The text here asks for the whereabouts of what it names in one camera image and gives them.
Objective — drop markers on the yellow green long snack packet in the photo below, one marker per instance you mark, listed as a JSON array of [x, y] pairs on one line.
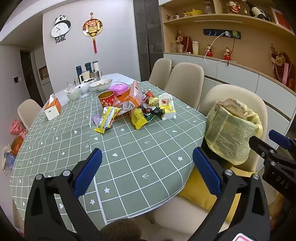
[[106, 119]]

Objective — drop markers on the red faced figurine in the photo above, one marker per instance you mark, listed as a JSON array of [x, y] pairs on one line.
[[234, 6]]

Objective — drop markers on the dark teal thermos bottle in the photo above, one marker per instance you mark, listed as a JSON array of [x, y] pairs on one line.
[[88, 66]]

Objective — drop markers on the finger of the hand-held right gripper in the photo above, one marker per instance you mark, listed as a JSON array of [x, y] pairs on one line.
[[261, 148], [278, 138]]

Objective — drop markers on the white jug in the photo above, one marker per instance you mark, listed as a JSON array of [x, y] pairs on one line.
[[84, 76]]

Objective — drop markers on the gold candy wrapper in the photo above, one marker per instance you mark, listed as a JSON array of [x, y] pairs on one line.
[[153, 101]]

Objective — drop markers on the dark door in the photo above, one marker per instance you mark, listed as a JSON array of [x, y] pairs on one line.
[[30, 76]]

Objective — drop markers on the pink paper bag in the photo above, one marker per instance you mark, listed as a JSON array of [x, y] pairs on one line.
[[17, 127]]

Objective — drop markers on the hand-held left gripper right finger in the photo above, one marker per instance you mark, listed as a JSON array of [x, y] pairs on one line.
[[207, 171]]

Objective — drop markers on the large white patterned bowl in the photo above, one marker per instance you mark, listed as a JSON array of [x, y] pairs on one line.
[[100, 86]]

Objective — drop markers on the white patterned snack packet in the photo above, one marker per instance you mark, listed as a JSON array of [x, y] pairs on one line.
[[124, 107]]

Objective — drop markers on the yellow snack packet black print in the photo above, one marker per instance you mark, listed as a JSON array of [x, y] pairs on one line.
[[138, 118]]

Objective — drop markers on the small pale green bowl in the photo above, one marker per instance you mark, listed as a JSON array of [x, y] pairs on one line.
[[74, 95]]

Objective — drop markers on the dried flower bouquet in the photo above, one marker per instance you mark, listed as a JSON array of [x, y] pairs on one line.
[[281, 64]]

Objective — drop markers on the wooden wall shelf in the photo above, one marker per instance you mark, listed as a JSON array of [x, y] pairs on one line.
[[249, 44]]

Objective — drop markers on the glass jar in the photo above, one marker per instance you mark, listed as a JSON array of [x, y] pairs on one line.
[[173, 47]]

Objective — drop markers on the blue thermos bottle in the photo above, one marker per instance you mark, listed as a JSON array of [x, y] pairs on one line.
[[79, 71]]

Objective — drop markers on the light purple wrapper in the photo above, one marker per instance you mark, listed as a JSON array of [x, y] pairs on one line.
[[97, 118]]

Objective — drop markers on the bin with yellow bag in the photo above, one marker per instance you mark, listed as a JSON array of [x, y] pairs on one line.
[[229, 134]]

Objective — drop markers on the red snack packet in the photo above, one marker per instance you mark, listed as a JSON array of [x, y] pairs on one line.
[[149, 94]]

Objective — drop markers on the red seated figurine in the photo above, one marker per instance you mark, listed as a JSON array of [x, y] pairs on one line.
[[209, 51], [227, 54]]

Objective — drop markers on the panda wall clock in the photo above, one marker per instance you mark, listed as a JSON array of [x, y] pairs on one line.
[[60, 29]]

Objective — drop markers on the person's left forearm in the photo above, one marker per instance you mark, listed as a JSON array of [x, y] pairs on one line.
[[120, 230]]

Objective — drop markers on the red paper cup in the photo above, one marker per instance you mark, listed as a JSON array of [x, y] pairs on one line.
[[106, 99]]

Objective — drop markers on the white base cabinet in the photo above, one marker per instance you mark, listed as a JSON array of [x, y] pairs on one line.
[[242, 76]]

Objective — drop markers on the red round knot ornament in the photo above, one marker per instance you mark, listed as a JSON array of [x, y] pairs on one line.
[[92, 27]]

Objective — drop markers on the white bowl with dark food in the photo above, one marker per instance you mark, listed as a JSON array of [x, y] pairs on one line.
[[85, 87]]

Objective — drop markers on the large beige chair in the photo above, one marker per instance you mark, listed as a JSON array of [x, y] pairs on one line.
[[233, 93]]

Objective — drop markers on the red gift box with flowers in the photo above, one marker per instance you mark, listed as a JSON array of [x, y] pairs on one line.
[[186, 44]]

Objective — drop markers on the white yellow plastic container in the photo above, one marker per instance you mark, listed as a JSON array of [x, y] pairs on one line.
[[167, 106]]

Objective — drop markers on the cream cup with lid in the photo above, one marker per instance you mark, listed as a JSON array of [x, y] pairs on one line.
[[195, 48]]

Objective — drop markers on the orange cardboard box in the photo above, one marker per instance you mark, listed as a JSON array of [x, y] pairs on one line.
[[17, 144]]

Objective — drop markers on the black power strip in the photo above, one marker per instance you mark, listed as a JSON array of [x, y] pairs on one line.
[[219, 33]]

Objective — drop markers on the red picture frame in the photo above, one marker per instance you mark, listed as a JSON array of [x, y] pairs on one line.
[[282, 18]]

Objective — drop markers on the brown crumpled bag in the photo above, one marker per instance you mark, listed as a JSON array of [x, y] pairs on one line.
[[231, 107]]

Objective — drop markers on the black green snack packet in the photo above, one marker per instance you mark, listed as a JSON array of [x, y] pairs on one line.
[[152, 113]]

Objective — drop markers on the green checked tablecloth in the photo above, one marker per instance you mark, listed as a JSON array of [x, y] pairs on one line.
[[129, 148]]

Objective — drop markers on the yellow cushion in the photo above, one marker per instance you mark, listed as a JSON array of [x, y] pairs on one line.
[[198, 192]]

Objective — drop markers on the pink plastic box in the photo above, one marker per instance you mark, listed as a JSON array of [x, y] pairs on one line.
[[118, 90]]

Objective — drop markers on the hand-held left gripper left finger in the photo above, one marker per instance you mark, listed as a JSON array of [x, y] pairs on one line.
[[89, 171]]

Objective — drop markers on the orange snack bag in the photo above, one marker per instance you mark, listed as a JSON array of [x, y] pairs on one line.
[[131, 95]]

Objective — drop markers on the orange white tissue box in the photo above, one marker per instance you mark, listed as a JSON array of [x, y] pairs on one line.
[[53, 109]]

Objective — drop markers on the panda plush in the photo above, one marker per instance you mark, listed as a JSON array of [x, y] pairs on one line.
[[257, 10]]

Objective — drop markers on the white thermos bottle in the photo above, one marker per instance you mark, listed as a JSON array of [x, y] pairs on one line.
[[95, 65]]

